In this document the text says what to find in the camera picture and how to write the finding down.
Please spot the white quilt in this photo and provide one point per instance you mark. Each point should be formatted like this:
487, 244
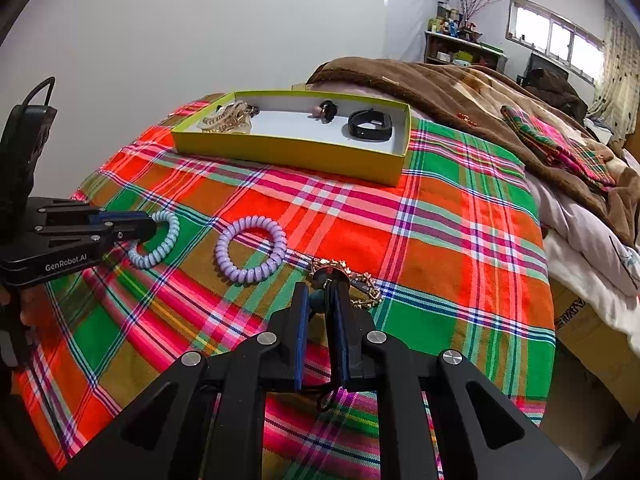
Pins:
585, 260

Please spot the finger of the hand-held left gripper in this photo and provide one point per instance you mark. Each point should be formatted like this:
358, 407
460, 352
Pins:
130, 234
125, 218

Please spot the window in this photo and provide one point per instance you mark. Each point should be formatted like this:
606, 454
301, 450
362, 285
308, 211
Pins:
560, 37

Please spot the yellow-green cardboard box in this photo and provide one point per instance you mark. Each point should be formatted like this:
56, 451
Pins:
300, 160

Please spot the white hair claw clip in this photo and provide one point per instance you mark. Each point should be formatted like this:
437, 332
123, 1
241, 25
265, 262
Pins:
220, 122

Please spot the brown blanket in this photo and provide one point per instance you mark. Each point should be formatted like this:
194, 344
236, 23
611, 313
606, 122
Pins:
425, 85

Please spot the brown jacket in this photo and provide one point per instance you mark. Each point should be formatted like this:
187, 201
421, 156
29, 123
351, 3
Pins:
555, 85

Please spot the folded plaid cloth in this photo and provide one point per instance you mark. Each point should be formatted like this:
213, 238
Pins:
550, 140

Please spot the black monitor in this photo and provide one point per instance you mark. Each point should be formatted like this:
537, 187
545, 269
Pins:
540, 62

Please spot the black wristband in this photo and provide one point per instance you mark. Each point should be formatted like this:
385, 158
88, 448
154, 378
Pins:
365, 130

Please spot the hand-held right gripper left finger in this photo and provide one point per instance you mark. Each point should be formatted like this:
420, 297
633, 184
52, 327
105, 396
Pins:
300, 342

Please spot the group of bottles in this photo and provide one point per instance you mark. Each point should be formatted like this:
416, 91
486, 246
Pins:
450, 22

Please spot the patterned curtain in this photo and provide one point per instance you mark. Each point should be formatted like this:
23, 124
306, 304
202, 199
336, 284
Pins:
617, 75

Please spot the plaid bed sheet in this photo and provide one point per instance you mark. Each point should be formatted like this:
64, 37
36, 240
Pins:
400, 240

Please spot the brown cardboard box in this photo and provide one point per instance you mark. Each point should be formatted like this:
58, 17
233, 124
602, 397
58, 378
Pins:
585, 330

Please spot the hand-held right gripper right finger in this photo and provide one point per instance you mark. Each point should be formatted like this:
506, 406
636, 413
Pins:
340, 347

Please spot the wooden shelf unit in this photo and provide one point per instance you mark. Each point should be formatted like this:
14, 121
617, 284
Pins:
435, 45

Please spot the vase of dried branches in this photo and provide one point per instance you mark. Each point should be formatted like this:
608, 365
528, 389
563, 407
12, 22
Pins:
475, 2

